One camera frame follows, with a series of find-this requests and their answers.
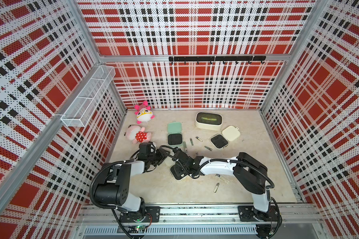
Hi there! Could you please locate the cream case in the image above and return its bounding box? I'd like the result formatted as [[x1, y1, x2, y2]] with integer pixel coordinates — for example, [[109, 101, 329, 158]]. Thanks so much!
[[164, 158, 187, 181], [210, 125, 241, 149]]

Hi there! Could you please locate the small clipper front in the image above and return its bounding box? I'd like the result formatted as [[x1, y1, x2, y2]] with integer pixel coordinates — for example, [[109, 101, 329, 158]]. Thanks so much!
[[213, 183, 219, 193]]

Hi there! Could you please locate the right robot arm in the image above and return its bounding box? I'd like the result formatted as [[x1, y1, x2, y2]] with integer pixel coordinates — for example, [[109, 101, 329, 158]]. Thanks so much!
[[159, 145, 275, 213]]

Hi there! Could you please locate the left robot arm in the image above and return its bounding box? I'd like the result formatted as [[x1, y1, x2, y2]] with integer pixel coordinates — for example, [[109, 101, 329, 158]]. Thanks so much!
[[89, 141, 164, 217]]

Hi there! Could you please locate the large green nail clipper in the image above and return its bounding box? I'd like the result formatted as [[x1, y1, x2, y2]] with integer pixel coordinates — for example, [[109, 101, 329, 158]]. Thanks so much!
[[182, 142, 188, 152]]

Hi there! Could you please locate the green nail clipper case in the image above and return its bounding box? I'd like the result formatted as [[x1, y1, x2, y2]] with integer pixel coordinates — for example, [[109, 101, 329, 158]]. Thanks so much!
[[167, 122, 183, 147]]

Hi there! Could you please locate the large clipper near front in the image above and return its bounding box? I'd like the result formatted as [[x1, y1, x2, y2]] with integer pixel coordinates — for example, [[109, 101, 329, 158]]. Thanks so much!
[[216, 174, 230, 184]]

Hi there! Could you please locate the pink doll red dress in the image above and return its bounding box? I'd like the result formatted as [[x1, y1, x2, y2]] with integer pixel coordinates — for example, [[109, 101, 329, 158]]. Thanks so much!
[[125, 125, 152, 144]]

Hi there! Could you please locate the pink owl plush toy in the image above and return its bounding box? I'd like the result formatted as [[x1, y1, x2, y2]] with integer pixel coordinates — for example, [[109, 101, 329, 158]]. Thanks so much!
[[134, 101, 155, 124]]

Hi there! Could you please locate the cream tissue box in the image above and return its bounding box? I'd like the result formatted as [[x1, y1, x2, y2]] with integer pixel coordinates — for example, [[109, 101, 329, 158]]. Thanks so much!
[[195, 112, 223, 131]]

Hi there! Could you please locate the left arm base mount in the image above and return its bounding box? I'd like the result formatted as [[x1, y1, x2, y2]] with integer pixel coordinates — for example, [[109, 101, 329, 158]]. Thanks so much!
[[119, 206, 161, 223]]

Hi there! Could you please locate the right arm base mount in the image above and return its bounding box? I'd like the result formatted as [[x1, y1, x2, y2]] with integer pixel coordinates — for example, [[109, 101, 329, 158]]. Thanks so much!
[[238, 206, 280, 223]]

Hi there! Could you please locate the white wire mesh basket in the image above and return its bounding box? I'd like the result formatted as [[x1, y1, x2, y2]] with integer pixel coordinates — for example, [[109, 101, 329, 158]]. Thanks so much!
[[61, 65, 115, 127]]

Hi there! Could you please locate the black wall hook rail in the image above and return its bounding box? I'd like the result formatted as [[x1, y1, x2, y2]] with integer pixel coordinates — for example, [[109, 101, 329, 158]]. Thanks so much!
[[169, 56, 266, 63]]

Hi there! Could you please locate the aluminium front rail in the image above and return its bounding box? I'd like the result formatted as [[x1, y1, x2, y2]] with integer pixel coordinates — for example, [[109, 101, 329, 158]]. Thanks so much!
[[74, 204, 324, 237]]

